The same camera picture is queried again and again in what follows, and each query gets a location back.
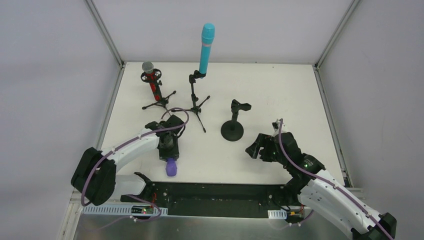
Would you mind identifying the teal toy microphone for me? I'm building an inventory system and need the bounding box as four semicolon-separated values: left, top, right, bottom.
198;23;215;75

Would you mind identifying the black round-base mic stand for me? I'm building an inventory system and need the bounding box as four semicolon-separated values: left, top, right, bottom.
220;99;252;142

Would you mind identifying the black tripod shock-mount stand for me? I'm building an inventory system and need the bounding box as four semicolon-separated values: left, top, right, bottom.
140;68;177;110

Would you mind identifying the purple cable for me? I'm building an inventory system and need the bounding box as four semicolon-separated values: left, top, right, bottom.
79;107;190;232
268;118;395;240

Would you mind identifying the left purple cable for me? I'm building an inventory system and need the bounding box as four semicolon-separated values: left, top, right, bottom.
79;107;190;232

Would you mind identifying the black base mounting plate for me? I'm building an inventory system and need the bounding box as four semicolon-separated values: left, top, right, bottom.
120;182;301;219

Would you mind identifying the black tripod clip stand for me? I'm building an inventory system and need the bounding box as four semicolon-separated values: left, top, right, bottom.
185;70;211;133

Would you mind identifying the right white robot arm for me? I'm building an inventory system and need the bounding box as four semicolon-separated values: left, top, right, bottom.
245;132;397;240

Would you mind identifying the red glitter microphone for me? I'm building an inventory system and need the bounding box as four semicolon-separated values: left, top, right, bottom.
140;61;162;101

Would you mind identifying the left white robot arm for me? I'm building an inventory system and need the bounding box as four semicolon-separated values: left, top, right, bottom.
70;115;185;206

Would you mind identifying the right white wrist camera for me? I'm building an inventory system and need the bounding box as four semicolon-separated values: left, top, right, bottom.
272;119;289;137

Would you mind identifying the purple toy microphone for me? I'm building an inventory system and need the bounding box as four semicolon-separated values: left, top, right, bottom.
165;158;178;177

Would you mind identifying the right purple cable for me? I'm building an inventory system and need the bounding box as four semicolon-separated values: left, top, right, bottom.
268;118;395;240

